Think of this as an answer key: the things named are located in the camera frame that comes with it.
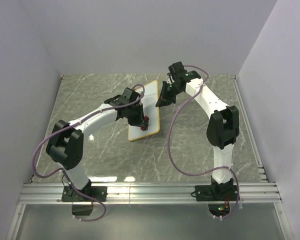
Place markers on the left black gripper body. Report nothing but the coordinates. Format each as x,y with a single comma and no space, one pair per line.
135,116

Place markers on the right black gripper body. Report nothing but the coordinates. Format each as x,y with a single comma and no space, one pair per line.
169,90

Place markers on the red black whiteboard eraser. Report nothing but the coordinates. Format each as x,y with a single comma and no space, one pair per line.
145,124

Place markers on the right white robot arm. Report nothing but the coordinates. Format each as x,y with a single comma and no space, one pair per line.
223,120

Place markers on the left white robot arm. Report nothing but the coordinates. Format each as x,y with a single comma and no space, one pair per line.
66,145

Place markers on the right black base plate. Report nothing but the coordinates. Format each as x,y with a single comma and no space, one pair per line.
215,193

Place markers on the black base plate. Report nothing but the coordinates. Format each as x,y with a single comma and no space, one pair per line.
215,193
96,192

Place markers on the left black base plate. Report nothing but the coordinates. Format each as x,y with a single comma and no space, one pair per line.
96,192

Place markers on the aluminium right side rail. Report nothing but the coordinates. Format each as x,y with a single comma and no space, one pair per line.
260,166

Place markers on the aluminium rail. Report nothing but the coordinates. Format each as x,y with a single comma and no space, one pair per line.
260,166
129,193

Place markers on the aluminium front rail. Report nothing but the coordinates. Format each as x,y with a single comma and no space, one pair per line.
129,193

